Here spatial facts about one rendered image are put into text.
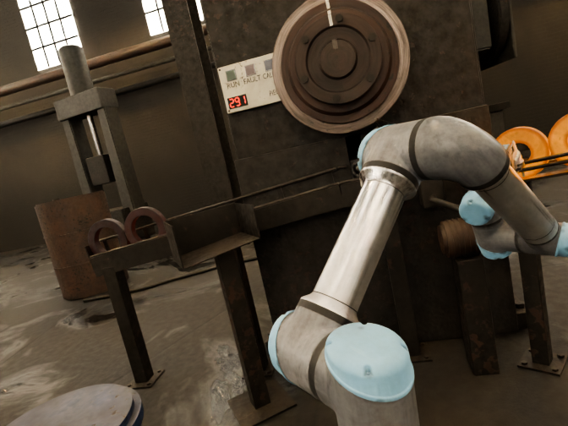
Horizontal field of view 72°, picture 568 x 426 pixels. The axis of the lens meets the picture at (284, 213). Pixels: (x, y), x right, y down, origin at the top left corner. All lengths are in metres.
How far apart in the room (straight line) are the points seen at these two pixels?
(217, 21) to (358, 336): 1.40
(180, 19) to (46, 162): 6.28
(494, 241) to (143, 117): 8.02
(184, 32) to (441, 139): 3.90
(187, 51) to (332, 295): 3.90
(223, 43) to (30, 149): 8.81
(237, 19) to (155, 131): 6.93
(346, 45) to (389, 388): 1.06
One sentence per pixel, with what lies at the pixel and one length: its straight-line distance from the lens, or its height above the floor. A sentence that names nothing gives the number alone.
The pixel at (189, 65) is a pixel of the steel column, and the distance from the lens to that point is 4.37.
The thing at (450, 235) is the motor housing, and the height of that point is 0.50.
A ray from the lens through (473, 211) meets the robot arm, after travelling 1.02.
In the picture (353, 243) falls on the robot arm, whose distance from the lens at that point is 0.71.
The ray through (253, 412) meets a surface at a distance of 1.53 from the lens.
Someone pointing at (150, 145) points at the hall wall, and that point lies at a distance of 8.61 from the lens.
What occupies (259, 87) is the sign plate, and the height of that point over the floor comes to 1.13.
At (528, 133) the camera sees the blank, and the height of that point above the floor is 0.76.
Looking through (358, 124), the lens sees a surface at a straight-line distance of 1.43.
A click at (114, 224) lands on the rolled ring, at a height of 0.72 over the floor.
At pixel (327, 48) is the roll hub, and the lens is 1.37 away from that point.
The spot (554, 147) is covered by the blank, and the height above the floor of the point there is 0.71.
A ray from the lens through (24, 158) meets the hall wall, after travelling 10.41.
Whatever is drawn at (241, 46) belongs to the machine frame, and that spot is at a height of 1.30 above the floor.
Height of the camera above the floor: 0.86
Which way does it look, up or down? 9 degrees down
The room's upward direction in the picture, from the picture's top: 12 degrees counter-clockwise
